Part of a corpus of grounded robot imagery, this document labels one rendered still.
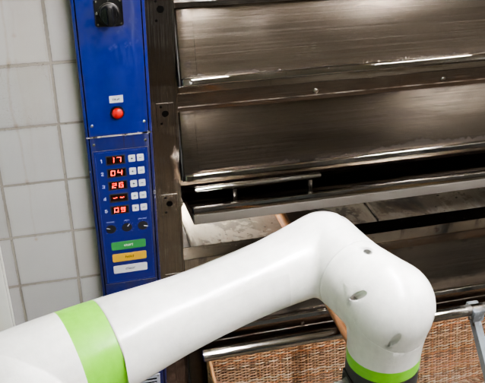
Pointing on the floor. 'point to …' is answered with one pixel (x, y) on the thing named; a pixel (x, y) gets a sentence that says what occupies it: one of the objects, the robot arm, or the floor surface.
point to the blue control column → (93, 35)
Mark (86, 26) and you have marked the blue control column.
